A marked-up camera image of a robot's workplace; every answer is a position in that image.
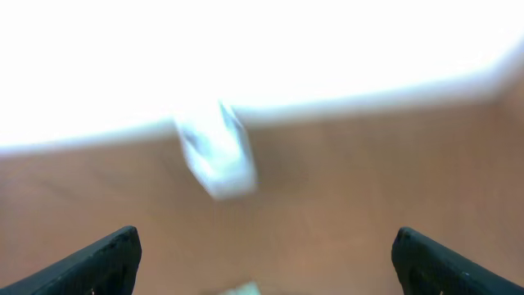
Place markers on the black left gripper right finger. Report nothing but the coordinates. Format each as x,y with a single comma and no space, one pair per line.
424,266

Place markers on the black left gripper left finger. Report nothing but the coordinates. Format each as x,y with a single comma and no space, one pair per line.
108,266

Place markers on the teal wet wipes pack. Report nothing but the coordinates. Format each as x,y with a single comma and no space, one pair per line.
250,288

